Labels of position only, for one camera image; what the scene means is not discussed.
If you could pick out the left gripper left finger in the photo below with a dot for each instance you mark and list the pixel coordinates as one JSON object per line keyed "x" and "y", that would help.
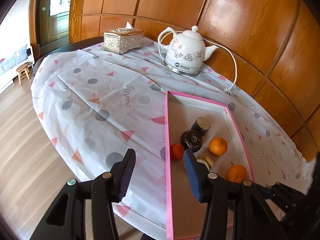
{"x": 65, "y": 217}

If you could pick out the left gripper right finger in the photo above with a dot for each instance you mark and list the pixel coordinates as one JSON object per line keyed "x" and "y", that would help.
{"x": 252, "y": 219}

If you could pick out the large orange with stem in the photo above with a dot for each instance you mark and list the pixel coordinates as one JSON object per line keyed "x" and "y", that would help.
{"x": 237, "y": 173}

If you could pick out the small orange tangerine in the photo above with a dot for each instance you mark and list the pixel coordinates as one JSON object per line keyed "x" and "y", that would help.
{"x": 218, "y": 146}

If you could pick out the dark round water chestnut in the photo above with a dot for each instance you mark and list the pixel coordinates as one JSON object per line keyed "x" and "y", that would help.
{"x": 191, "y": 140}

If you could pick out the red tomato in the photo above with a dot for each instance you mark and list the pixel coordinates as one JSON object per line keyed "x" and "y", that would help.
{"x": 176, "y": 151}

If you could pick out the small cut dark cylinder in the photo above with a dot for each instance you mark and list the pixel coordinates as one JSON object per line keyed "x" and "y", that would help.
{"x": 201, "y": 125}

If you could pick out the pink-edged cardboard tray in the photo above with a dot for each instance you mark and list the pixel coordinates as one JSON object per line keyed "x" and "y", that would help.
{"x": 185, "y": 178}

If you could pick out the white patterned tablecloth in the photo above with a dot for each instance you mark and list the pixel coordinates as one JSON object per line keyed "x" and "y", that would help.
{"x": 94, "y": 105}

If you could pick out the wooden stool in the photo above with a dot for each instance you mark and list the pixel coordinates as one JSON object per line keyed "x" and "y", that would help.
{"x": 23, "y": 71}

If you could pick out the white ceramic electric kettle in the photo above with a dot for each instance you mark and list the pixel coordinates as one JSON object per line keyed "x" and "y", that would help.
{"x": 186, "y": 52}

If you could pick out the ornate tissue box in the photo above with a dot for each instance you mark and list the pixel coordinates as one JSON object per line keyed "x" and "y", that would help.
{"x": 122, "y": 40}

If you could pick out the wooden door with glass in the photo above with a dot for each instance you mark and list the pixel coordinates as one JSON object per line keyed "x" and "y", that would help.
{"x": 54, "y": 24}

